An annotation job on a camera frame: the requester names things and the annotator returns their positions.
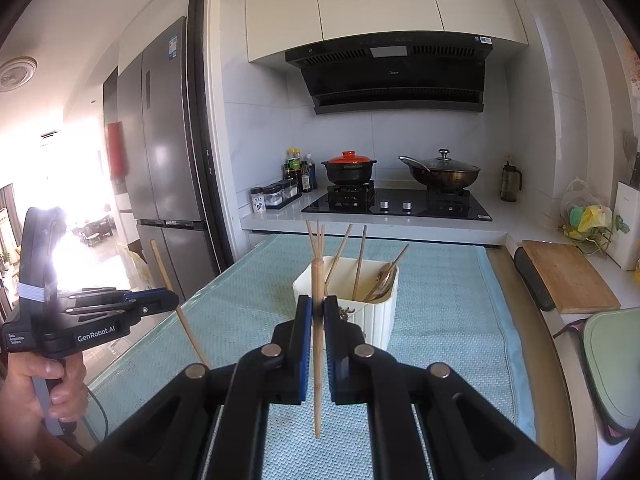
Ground grey refrigerator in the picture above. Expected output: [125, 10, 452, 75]
[117, 15, 211, 306]

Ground gold wire rack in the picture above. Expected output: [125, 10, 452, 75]
[562, 222, 615, 257]

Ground red wall-mounted object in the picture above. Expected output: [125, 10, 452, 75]
[107, 121, 126, 181]

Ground white wall cabinet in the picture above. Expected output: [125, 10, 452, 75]
[244, 0, 530, 66]

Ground black gas stove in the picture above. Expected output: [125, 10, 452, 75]
[300, 182, 493, 222]

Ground dark glass jug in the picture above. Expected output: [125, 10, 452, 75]
[501, 161, 523, 203]

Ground black clay pot red lid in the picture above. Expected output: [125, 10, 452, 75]
[321, 150, 378, 186]

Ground wooden cutting board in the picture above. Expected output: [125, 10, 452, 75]
[521, 240, 622, 315]

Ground spice jars and bottles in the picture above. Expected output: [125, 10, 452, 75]
[263, 179, 302, 210]

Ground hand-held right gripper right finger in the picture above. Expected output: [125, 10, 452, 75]
[322, 295, 568, 480]

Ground person's left forearm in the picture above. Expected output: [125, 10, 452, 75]
[0, 407, 86, 480]

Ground black tray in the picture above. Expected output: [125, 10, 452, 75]
[513, 246, 557, 312]

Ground dark wok with glass lid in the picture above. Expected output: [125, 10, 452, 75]
[398, 148, 482, 193]

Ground white knife block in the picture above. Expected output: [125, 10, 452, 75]
[614, 180, 640, 271]

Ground black cable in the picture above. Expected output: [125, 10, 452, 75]
[82, 382, 110, 443]

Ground round ceiling vent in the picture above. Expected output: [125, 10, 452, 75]
[0, 56, 39, 92]

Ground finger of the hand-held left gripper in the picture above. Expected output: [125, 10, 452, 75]
[117, 287, 180, 318]

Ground yellow plastic bag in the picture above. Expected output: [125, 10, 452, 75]
[559, 177, 615, 241]

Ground white ribbed utensil holder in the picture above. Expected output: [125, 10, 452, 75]
[292, 256, 401, 356]

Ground black range hood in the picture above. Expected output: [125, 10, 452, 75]
[285, 31, 496, 116]

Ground light blue woven mat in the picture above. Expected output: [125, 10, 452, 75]
[85, 234, 538, 480]

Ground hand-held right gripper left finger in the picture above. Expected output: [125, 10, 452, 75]
[82, 294, 315, 480]

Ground person's left hand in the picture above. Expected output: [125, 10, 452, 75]
[0, 347, 89, 423]

